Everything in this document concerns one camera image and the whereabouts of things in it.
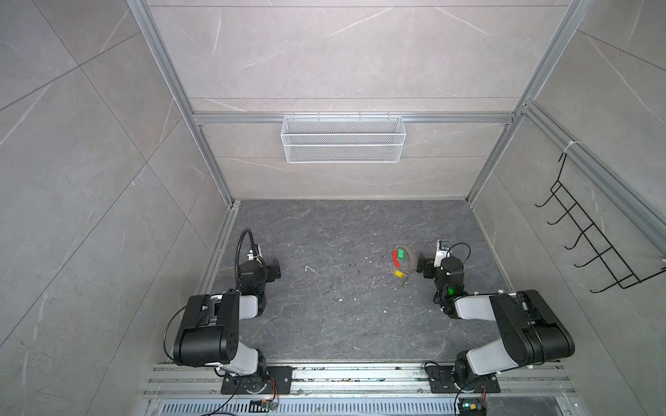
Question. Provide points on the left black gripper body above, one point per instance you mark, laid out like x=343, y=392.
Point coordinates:
x=272, y=269

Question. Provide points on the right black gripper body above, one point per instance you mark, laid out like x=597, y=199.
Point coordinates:
x=426, y=264

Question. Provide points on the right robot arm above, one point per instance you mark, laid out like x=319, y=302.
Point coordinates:
x=530, y=332

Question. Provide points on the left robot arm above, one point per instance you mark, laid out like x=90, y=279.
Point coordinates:
x=208, y=335

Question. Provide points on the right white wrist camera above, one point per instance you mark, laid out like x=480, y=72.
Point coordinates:
x=443, y=248

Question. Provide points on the white wire mesh basket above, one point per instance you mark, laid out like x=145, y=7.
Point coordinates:
x=343, y=139

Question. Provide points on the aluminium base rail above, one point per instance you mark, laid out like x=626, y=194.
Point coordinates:
x=359, y=388

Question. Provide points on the black wire hook rack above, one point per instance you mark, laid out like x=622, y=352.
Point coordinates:
x=588, y=230

